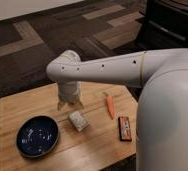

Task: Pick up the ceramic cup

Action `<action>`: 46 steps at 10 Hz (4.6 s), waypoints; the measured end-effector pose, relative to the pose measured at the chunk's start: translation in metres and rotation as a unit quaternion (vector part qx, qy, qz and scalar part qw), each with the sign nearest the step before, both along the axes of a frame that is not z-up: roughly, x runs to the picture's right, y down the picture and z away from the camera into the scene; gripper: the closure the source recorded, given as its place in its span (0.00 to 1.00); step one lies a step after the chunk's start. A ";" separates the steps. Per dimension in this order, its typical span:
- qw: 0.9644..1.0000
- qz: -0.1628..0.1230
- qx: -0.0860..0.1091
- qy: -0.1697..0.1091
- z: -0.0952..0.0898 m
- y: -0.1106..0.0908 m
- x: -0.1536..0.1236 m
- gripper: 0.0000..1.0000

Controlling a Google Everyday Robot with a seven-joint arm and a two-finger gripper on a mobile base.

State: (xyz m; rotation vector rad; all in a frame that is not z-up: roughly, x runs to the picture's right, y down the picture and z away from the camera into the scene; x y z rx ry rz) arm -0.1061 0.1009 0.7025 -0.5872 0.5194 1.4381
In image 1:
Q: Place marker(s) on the black cabinet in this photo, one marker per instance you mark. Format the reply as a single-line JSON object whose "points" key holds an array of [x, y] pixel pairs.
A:
{"points": [[165, 25]]}

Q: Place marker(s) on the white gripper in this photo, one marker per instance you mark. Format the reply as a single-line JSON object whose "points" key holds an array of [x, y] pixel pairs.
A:
{"points": [[69, 92]]}

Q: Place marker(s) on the orange carrot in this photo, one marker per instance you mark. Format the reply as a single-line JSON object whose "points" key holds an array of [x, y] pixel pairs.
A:
{"points": [[110, 105]]}

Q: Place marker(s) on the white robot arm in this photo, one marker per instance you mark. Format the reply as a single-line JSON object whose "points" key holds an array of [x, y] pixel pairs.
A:
{"points": [[162, 111]]}

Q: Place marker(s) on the dark blue ceramic bowl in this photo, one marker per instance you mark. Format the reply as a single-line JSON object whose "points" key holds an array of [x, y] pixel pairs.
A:
{"points": [[37, 137]]}

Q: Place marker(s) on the wooden table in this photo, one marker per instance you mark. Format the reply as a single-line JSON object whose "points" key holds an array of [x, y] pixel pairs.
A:
{"points": [[92, 149]]}

